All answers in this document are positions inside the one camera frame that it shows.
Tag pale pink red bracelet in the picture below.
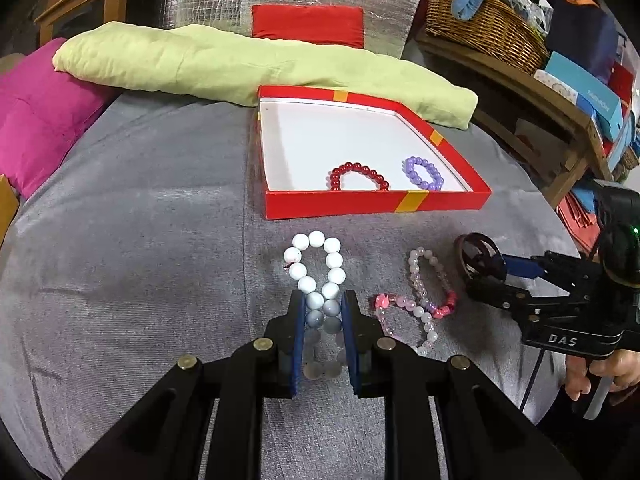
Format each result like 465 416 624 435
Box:
407 247 458 320

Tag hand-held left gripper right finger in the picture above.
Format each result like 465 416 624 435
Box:
341 289 586 480

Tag purple bead bracelet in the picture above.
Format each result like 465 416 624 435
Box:
402 156 445 192

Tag pink clear bead bracelet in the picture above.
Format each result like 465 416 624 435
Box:
374 293 441 358

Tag magenta pillow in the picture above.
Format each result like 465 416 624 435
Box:
0 37 117 199

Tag red bead bracelet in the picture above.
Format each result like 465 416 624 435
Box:
329 161 391 192

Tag red shallow box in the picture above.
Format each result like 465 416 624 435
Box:
256 85 492 221

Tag blue flat box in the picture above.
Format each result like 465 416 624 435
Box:
544 51 626 142

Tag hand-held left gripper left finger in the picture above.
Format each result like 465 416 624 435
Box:
62 289 307 480

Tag dark navy bag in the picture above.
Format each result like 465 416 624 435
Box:
545 0 621 86

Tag red cushion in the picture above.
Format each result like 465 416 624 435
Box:
251 4 365 50

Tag orange box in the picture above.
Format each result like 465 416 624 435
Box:
0 174 21 247

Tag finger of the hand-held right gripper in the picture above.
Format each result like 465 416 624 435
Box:
465 256 533 317
500 249 603 292

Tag person's right hand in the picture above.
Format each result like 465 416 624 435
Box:
564 346 640 411

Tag black cable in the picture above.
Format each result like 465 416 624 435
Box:
520 349 547 413

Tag white patterned card box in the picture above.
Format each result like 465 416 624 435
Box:
533 69 581 107

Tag light green blanket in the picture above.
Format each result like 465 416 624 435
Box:
52 24 477 130

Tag wicker basket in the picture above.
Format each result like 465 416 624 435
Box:
424 0 551 77

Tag white bead bracelet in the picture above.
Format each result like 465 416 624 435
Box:
283 230 349 380

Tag dark red bangle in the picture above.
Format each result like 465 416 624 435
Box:
454 233 509 292

